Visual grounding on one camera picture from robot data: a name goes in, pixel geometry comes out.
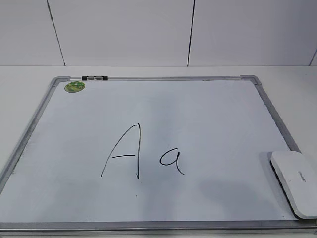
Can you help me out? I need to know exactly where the black and clear frame clip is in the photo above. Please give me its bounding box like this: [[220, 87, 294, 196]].
[[81, 75, 108, 81]]

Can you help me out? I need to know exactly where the white board eraser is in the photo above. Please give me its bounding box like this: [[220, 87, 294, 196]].
[[270, 151, 317, 219]]

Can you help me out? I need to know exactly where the round green magnet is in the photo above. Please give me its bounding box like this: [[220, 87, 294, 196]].
[[64, 81, 85, 93]]

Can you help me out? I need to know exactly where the white board with aluminium frame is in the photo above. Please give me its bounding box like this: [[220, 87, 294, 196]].
[[0, 75, 317, 235]]

